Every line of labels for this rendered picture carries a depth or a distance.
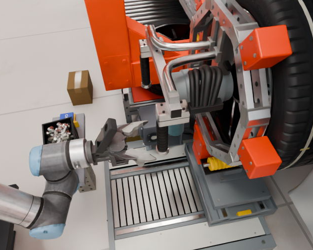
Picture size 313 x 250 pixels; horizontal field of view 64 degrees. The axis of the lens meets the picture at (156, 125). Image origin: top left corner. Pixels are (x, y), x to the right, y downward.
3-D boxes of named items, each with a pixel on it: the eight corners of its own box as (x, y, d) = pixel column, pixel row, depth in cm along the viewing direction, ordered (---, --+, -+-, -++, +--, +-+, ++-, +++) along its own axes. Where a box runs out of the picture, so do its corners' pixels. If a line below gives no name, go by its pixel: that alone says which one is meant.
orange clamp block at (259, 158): (260, 149, 76) (274, 174, 70) (235, 153, 75) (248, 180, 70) (267, 134, 71) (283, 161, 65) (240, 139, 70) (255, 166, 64)
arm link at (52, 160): (39, 158, 83) (27, 140, 76) (78, 152, 84) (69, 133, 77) (36, 184, 77) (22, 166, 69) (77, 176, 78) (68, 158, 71)
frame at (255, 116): (239, 186, 94) (297, 65, 52) (222, 189, 93) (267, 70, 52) (196, 90, 129) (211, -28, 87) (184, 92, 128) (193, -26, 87)
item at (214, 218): (272, 214, 136) (278, 207, 129) (208, 227, 133) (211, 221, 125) (236, 141, 168) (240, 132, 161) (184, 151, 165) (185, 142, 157)
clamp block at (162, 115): (189, 122, 72) (191, 110, 68) (158, 128, 71) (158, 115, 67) (185, 110, 76) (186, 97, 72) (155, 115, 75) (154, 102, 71)
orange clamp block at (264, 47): (271, 67, 64) (293, 53, 55) (242, 71, 63) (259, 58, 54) (266, 41, 64) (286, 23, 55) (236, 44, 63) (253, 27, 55)
